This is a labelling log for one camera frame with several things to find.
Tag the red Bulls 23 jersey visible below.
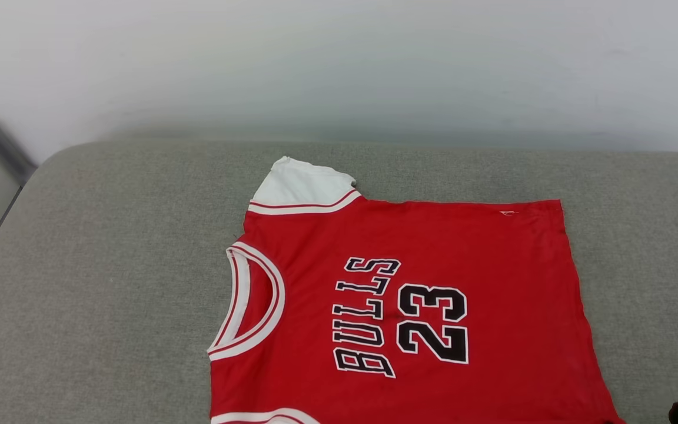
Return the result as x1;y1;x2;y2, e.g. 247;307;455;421
207;156;626;424

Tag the grey fabric sofa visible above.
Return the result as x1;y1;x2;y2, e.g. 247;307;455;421
0;138;678;424

